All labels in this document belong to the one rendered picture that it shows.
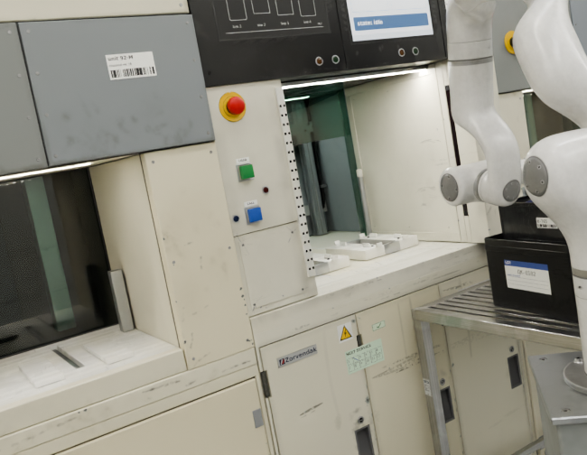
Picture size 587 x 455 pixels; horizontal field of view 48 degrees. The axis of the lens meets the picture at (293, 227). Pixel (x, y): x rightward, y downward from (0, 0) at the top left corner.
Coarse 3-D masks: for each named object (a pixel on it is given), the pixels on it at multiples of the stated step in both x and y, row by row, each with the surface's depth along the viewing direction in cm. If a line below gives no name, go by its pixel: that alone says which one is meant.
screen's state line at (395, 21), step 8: (368, 16) 169; (376, 16) 170; (384, 16) 171; (392, 16) 173; (400, 16) 174; (408, 16) 176; (416, 16) 177; (424, 16) 179; (360, 24) 167; (368, 24) 169; (376, 24) 170; (384, 24) 171; (392, 24) 173; (400, 24) 174; (408, 24) 176; (416, 24) 177; (424, 24) 179
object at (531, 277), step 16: (496, 240) 159; (512, 240) 154; (496, 256) 160; (512, 256) 155; (528, 256) 150; (544, 256) 145; (560, 256) 141; (496, 272) 161; (512, 272) 156; (528, 272) 151; (544, 272) 146; (560, 272) 142; (496, 288) 162; (512, 288) 157; (528, 288) 152; (544, 288) 147; (560, 288) 143; (496, 304) 164; (512, 304) 158; (528, 304) 153; (544, 304) 149; (560, 304) 144; (576, 320) 141
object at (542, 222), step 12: (516, 204) 155; (528, 204) 151; (504, 216) 160; (516, 216) 156; (528, 216) 152; (540, 216) 149; (504, 228) 160; (516, 228) 157; (528, 228) 153; (540, 228) 150; (552, 228) 146; (516, 240) 158; (528, 240) 154; (540, 240) 150; (552, 240) 147; (564, 240) 144
